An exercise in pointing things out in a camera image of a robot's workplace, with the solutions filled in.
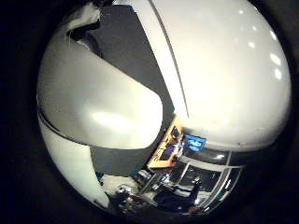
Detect open laptop with blue screen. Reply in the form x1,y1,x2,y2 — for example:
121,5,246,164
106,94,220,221
159,143,179,162

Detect white plastic cup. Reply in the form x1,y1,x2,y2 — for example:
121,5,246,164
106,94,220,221
36,30,164,151

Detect blue-lit computer monitor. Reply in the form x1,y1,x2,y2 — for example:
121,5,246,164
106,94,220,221
182,133,207,152

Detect glass partition with white frame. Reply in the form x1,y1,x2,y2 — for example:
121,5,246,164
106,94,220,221
174,148,248,213

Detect wooden desk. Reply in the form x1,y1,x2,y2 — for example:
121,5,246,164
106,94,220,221
147,114,185,170

